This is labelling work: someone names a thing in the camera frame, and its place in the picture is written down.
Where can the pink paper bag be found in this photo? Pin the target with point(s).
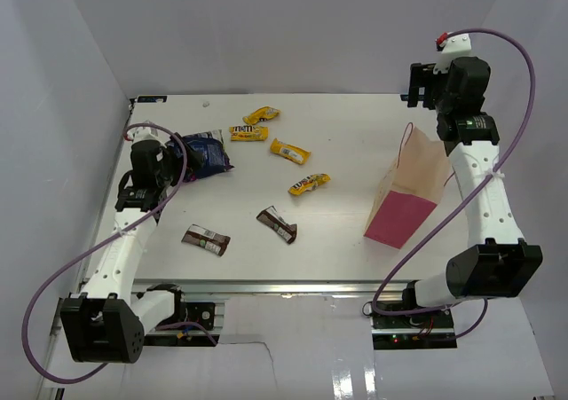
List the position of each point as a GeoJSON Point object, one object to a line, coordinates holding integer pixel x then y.
{"type": "Point", "coordinates": [410, 190]}

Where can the yellow snack bar packet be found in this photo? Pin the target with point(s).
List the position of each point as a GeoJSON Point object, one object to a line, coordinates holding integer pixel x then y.
{"type": "Point", "coordinates": [289, 152]}

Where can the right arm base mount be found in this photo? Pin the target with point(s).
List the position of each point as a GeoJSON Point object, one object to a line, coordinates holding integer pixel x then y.
{"type": "Point", "coordinates": [424, 331]}

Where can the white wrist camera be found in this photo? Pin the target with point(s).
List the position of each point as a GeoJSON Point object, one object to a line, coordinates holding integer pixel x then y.
{"type": "Point", "coordinates": [450, 48]}
{"type": "Point", "coordinates": [147, 131]}

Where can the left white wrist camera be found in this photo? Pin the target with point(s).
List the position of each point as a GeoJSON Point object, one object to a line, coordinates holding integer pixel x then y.
{"type": "Point", "coordinates": [147, 131]}

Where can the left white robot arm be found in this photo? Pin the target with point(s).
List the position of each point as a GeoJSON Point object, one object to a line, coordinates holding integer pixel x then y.
{"type": "Point", "coordinates": [106, 323]}

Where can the aluminium front rail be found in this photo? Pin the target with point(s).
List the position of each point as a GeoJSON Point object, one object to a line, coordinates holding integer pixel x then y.
{"type": "Point", "coordinates": [193, 288]}

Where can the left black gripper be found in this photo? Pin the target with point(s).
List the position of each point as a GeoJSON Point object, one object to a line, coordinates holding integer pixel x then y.
{"type": "Point", "coordinates": [194, 158]}

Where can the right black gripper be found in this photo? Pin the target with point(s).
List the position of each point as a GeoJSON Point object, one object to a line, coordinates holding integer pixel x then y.
{"type": "Point", "coordinates": [422, 77]}

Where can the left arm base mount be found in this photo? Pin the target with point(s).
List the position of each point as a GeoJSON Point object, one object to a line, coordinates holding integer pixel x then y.
{"type": "Point", "coordinates": [193, 326]}

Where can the yellow m&m packet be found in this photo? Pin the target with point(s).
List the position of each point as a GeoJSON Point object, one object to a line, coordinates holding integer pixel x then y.
{"type": "Point", "coordinates": [263, 114]}
{"type": "Point", "coordinates": [309, 184]}
{"type": "Point", "coordinates": [249, 133]}

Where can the yellow M&M packet top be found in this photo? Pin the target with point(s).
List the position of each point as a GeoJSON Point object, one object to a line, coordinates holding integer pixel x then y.
{"type": "Point", "coordinates": [263, 114]}

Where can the brown chocolate bar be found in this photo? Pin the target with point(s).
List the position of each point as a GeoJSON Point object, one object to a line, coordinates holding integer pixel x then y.
{"type": "Point", "coordinates": [206, 239]}
{"type": "Point", "coordinates": [272, 219]}

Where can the purple chips bag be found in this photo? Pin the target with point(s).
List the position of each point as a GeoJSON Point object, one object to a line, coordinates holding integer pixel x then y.
{"type": "Point", "coordinates": [207, 156]}

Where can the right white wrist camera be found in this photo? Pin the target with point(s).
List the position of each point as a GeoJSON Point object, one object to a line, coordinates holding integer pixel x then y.
{"type": "Point", "coordinates": [450, 48]}

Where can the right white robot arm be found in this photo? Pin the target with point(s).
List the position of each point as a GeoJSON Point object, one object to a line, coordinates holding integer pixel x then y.
{"type": "Point", "coordinates": [498, 262]}

